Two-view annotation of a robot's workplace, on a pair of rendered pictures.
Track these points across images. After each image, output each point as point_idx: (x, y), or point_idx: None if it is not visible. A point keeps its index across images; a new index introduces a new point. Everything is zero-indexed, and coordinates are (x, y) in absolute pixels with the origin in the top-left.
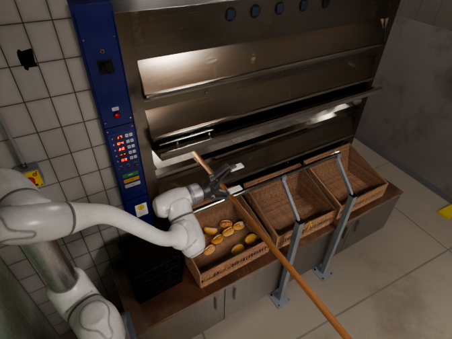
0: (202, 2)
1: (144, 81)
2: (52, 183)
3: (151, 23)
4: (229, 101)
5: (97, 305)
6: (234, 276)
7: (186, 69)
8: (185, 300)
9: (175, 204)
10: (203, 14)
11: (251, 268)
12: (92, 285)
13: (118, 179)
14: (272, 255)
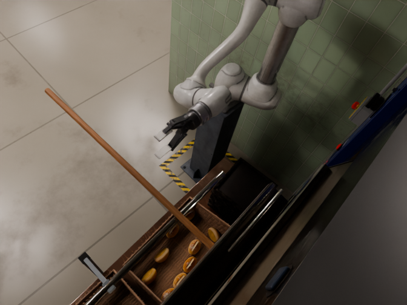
0: (350, 215)
1: (342, 166)
2: None
3: (387, 132)
4: None
5: (233, 71)
6: (158, 227)
7: (305, 219)
8: (197, 191)
9: (208, 89)
10: (329, 213)
11: (142, 240)
12: (249, 92)
13: (307, 180)
14: (119, 265)
